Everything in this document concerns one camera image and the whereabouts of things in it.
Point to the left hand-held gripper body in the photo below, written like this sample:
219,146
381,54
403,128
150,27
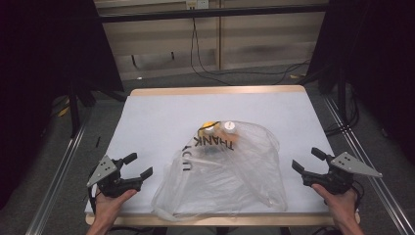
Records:
109,182

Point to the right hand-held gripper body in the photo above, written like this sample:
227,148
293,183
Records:
339,176

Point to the small black floor stick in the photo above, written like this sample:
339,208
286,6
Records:
98,141

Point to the black metal stand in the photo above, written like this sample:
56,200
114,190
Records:
341,94
74,111

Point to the white wall socket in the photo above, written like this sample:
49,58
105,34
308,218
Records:
197,4

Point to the yellow tape piece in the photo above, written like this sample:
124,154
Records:
63,111

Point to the black horizontal bar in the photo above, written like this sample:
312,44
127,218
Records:
212,13

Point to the metal floor rail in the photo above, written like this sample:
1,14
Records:
375,182
55,182

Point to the person's left hand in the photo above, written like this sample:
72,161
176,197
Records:
109,205

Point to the clear plastic bag black print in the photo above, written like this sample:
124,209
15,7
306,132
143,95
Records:
228,182

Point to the person's right hand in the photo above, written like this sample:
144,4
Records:
341,204

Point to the black curtain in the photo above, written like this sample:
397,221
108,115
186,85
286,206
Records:
381,65
49,65

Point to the yellow cap bottle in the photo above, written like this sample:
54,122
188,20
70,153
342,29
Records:
208,126

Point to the white table mat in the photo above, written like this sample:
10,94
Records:
156,130

